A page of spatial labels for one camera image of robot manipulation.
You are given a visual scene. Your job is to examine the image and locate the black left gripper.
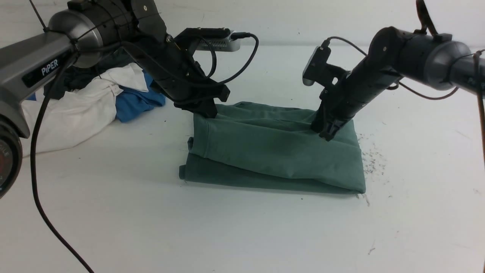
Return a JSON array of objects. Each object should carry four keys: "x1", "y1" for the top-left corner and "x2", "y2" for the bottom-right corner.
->
[{"x1": 125, "y1": 0, "x2": 230, "y2": 119}]

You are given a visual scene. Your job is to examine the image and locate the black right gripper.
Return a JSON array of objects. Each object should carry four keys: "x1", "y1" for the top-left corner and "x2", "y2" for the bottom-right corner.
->
[{"x1": 311, "y1": 57, "x2": 402, "y2": 141}]

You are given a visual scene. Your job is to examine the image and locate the green long-sleeve top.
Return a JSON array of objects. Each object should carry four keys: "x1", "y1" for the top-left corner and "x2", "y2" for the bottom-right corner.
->
[{"x1": 179, "y1": 102, "x2": 366, "y2": 194}]

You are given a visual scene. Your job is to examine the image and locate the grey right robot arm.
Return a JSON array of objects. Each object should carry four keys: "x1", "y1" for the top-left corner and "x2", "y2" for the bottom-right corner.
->
[{"x1": 302, "y1": 27, "x2": 484, "y2": 141}]

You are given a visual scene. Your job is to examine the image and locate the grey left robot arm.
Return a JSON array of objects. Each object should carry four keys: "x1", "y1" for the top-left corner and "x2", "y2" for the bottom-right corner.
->
[{"x1": 0, "y1": 0, "x2": 230, "y2": 196}]

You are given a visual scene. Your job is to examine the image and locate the blue cloth garment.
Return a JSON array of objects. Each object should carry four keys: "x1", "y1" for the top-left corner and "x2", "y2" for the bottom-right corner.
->
[{"x1": 43, "y1": 63, "x2": 165, "y2": 126}]

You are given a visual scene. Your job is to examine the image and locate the white cloth garment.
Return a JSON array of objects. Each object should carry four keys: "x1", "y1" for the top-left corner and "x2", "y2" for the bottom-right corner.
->
[{"x1": 35, "y1": 63, "x2": 148, "y2": 154}]

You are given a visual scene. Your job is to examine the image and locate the black cloth garment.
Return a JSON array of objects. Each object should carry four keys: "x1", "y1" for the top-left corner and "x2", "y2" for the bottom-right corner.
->
[{"x1": 44, "y1": 49, "x2": 133, "y2": 100}]

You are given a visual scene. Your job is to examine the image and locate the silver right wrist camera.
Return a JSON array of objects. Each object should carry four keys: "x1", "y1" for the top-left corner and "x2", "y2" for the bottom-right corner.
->
[{"x1": 302, "y1": 45, "x2": 351, "y2": 87}]

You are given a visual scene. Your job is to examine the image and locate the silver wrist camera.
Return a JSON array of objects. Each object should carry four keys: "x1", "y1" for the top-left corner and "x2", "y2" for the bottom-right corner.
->
[
  {"x1": 302, "y1": 45, "x2": 351, "y2": 87},
  {"x1": 174, "y1": 27, "x2": 241, "y2": 53}
]

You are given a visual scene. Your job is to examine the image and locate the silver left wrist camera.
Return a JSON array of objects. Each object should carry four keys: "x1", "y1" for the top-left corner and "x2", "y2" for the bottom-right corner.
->
[{"x1": 174, "y1": 27, "x2": 241, "y2": 53}]

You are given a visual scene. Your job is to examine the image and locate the black left camera cable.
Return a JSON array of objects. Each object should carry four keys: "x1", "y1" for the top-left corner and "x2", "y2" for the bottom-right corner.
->
[{"x1": 189, "y1": 32, "x2": 260, "y2": 89}]

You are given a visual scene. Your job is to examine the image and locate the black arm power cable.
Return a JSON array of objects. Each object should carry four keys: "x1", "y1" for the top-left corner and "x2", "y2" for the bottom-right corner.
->
[{"x1": 30, "y1": 53, "x2": 95, "y2": 273}]

